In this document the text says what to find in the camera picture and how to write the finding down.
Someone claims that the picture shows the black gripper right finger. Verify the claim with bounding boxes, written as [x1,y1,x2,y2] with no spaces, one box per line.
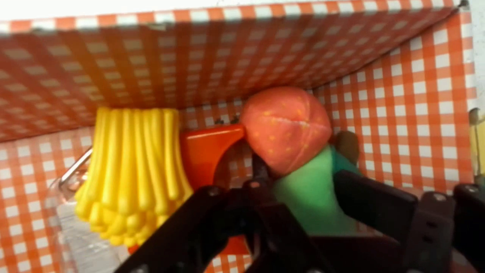
[333,168,485,273]

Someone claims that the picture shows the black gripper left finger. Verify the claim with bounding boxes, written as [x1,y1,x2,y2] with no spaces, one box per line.
[111,183,264,273]

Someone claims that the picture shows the clear plastic piece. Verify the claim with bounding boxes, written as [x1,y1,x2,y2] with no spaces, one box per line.
[45,145,133,273]

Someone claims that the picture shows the yellow toy fries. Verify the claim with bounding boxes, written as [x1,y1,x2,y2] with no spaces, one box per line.
[72,104,195,248]

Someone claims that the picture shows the orange fries holder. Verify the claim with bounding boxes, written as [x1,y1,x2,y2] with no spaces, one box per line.
[127,122,249,257]

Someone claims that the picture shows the green plushy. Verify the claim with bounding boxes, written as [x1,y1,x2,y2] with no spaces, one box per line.
[271,143,366,239]

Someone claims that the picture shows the red checkered cardboard box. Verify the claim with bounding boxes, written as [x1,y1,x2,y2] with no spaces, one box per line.
[0,0,478,273]

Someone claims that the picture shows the red orange plush ball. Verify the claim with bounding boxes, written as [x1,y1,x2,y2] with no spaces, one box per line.
[237,84,333,177]

